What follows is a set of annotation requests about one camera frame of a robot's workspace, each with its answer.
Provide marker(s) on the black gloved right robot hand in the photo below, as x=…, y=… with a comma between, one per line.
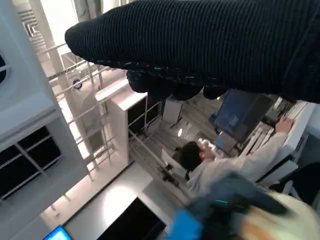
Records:
x=200, y=42

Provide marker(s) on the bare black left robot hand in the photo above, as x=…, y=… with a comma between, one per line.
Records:
x=225, y=197

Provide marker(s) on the round toy bread bun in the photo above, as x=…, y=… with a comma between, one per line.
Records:
x=287, y=225

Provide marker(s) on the seated person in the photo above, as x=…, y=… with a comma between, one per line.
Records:
x=225, y=167

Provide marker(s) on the dark blue computer monitor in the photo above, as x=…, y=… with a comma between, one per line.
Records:
x=235, y=115

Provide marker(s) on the white open shelf unit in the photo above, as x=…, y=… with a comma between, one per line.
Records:
x=117, y=100

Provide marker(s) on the white desk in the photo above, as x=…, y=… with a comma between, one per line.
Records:
x=100, y=200

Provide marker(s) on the ceiling air vent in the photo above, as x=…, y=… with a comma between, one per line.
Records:
x=32, y=27

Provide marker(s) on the bright blue computer screen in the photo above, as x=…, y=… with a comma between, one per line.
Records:
x=56, y=235

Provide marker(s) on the large white mesh cabinet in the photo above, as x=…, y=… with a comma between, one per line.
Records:
x=25, y=87

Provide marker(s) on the grey metal rail rack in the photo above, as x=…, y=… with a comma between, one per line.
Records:
x=150, y=155

